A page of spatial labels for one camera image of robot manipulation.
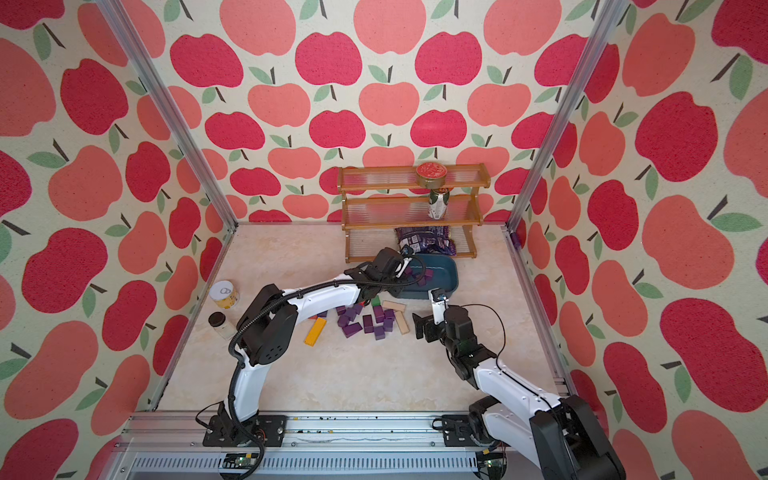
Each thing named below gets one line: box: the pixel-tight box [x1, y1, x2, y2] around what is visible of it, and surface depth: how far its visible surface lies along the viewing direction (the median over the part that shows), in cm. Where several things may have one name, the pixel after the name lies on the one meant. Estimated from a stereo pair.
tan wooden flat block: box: [382, 300, 407, 312], surface depth 100 cm
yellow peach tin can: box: [209, 280, 240, 309], surface depth 97 cm
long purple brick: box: [342, 322, 363, 339], surface depth 95 cm
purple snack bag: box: [395, 226, 457, 256], surface depth 110 cm
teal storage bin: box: [398, 253, 459, 300], surface depth 106 cm
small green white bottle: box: [428, 188, 450, 220], surface depth 98 cm
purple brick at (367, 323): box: [362, 314, 375, 334], surface depth 95 cm
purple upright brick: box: [373, 305, 385, 323], surface depth 97 cm
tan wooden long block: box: [395, 311, 411, 335], surface depth 95 cm
